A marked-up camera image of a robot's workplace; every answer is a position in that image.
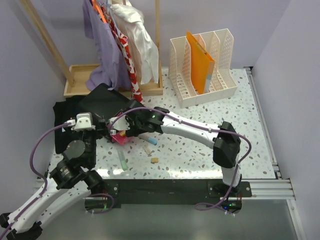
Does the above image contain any aluminium frame rail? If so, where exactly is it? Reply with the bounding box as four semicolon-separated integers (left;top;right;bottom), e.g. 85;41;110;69
244;66;307;240

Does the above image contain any green clear highlighter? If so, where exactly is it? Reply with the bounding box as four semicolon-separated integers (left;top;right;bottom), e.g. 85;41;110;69
117;149;128;171

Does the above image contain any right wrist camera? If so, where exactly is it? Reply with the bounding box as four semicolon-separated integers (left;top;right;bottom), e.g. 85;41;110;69
108;116;130;135

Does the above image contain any clear lead case blue cap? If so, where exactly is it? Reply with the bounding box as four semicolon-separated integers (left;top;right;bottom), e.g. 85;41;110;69
138;134;158;145

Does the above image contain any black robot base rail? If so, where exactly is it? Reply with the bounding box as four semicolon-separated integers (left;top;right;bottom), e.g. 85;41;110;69
84;179;253;213

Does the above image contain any orange clip folder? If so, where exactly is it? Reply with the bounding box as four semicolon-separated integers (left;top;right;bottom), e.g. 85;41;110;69
186;31;215;95

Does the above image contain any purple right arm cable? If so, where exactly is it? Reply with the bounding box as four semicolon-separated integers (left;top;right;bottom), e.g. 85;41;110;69
109;106;252;213

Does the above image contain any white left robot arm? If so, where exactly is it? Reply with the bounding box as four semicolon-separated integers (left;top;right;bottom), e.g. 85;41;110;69
0;112;115;240

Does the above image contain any white hanging garment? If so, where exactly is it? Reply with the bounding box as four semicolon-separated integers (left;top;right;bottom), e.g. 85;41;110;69
110;3;159;85

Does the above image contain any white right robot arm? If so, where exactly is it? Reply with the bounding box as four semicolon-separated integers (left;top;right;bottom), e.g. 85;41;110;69
119;106;241;197

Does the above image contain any wooden clothes rack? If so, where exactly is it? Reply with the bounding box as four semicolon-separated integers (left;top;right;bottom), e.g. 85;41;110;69
19;0;164;99

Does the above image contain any purple hanging shirt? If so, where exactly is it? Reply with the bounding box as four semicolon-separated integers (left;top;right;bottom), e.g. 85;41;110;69
82;0;131;91

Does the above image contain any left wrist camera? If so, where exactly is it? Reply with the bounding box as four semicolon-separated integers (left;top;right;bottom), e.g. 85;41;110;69
72;112;96;132

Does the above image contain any beige worn eraser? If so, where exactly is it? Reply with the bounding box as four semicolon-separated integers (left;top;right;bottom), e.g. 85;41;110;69
142;145;152;156

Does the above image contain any red poppy print garment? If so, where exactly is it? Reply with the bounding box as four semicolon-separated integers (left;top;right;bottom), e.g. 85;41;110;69
100;4;144;103

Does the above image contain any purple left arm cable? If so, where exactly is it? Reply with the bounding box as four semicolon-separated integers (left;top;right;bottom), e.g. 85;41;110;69
0;122;116;233

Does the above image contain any black cloth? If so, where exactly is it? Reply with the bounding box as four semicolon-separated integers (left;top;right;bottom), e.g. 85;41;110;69
52;94;91;155

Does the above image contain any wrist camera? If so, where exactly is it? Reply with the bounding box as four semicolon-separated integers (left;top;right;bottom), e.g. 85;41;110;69
108;116;130;135
72;112;96;132

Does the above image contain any pink bottom drawer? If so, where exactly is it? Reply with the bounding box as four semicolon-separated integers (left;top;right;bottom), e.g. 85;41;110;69
110;129;133;146

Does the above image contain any orange clothes hanger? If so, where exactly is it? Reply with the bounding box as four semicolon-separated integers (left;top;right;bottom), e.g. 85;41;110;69
91;0;109;24

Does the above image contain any small tan eraser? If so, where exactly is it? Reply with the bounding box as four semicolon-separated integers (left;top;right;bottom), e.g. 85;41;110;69
150;157;159;164

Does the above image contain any cream plastic file organizer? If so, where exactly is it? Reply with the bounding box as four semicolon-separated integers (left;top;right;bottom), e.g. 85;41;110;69
168;28;238;108

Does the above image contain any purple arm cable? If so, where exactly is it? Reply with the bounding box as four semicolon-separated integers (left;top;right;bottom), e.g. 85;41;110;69
0;122;116;233
109;106;252;213

